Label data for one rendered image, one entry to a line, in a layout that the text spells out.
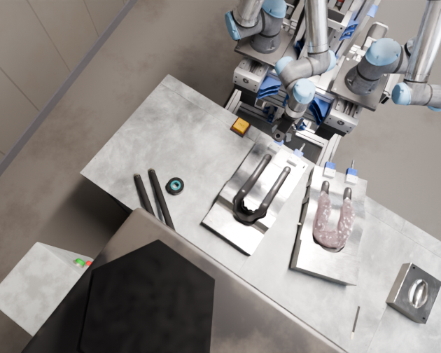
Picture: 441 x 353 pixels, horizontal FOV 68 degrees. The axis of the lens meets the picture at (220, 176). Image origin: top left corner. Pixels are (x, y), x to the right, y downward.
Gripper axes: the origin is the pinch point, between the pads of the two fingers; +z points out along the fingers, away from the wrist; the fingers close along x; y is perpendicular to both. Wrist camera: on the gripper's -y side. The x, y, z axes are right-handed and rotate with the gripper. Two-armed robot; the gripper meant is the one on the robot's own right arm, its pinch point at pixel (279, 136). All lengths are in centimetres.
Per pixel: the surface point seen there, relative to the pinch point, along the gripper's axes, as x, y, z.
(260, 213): -10.9, -31.2, 11.1
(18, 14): 171, -6, 27
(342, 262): -51, -30, 10
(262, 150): 4.3, -4.3, 11.9
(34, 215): 117, -96, 101
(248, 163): 5.9, -13.5, 12.5
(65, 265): 22, -85, -46
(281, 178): -10.6, -10.7, 12.8
